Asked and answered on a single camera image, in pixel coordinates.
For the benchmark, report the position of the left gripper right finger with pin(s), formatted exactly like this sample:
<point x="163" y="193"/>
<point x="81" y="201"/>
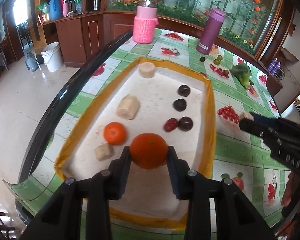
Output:
<point x="189" y="185"/>

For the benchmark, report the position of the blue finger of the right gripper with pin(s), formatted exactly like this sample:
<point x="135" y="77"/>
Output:
<point x="263" y="120"/>
<point x="252" y="127"/>

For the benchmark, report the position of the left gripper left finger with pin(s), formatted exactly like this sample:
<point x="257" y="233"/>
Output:
<point x="106" y="185"/>

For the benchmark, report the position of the small orange mandarin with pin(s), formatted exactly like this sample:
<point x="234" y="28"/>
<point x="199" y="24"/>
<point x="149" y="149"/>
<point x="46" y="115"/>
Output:
<point x="115" y="133"/>

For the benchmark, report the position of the orange tangerine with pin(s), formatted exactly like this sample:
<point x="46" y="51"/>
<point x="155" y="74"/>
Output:
<point x="148" y="151"/>

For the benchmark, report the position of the dark avocado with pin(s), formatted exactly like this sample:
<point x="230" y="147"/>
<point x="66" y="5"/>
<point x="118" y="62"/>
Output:
<point x="185" y="123"/>

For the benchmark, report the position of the red strawberry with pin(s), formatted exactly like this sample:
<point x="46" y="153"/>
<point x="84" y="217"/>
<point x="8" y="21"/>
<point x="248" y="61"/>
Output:
<point x="170" y="125"/>

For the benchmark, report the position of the dark purple plum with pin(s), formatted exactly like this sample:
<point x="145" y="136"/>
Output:
<point x="184" y="90"/>

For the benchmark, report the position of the person right hand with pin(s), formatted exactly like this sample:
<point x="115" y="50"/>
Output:
<point x="290" y="189"/>

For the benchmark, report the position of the purple striped bottles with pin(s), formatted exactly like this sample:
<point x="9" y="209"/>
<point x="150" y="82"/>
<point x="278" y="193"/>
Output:
<point x="274" y="66"/>

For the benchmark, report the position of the green bok choy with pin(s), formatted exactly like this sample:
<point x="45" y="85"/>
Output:
<point x="243" y="73"/>

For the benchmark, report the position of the brown green kiwi fruit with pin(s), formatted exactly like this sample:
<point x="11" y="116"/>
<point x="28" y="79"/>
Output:
<point x="226" y="72"/>

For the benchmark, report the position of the green round fruit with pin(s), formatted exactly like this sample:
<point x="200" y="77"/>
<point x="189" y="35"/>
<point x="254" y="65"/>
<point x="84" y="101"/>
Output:
<point x="216" y="62"/>
<point x="219" y="57"/>

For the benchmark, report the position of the small dark olive fruit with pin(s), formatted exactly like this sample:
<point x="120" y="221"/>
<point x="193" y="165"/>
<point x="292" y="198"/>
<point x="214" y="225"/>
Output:
<point x="202" y="59"/>

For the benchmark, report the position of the yellow rimmed white tray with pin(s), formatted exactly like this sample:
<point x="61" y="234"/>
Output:
<point x="148" y="106"/>

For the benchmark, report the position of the purple thermos bottle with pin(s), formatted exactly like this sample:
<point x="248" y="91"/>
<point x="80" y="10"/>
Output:
<point x="211" y="31"/>

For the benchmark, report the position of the white plastic bucket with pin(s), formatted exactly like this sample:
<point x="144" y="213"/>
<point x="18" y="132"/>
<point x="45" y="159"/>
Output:
<point x="52" y="57"/>

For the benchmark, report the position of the grey metal kettle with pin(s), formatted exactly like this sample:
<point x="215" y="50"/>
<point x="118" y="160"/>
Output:
<point x="31" y="62"/>

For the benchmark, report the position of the pink crochet covered jar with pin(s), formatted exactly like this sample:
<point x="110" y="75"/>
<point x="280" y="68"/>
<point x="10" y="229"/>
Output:
<point x="145" y="22"/>

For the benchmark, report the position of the blue plastic jug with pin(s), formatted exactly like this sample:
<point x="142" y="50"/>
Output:
<point x="55" y="10"/>

